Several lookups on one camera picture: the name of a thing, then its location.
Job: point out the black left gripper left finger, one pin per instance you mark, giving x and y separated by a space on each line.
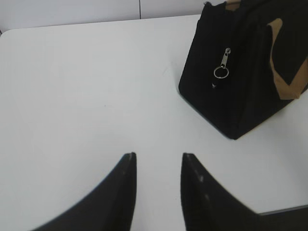
109 207

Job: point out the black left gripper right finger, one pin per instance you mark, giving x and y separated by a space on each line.
207 206

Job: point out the silver zipper pull with ring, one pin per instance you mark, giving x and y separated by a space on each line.
221 72

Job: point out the black tote bag tan handles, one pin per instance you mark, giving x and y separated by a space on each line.
268 63

